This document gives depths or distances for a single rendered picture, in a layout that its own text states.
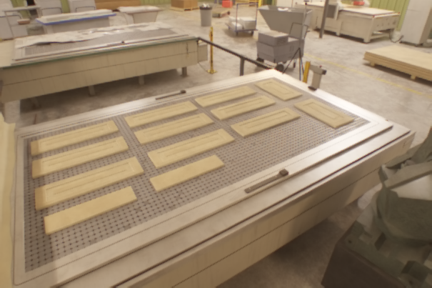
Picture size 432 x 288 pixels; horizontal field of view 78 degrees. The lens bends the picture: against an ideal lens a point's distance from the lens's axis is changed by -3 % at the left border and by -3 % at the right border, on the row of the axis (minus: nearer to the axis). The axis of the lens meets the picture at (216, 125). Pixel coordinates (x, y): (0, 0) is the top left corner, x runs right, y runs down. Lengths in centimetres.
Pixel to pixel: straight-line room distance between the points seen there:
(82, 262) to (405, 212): 164
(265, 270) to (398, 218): 114
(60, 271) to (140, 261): 37
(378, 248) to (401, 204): 42
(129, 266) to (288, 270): 140
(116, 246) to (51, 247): 34
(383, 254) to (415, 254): 18
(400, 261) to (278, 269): 93
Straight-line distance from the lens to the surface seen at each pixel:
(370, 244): 203
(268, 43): 602
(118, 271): 152
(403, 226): 182
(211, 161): 195
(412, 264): 207
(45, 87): 523
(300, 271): 253
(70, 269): 158
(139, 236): 158
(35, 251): 173
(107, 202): 178
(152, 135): 229
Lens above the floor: 210
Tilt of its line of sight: 31 degrees down
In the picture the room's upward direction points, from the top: straight up
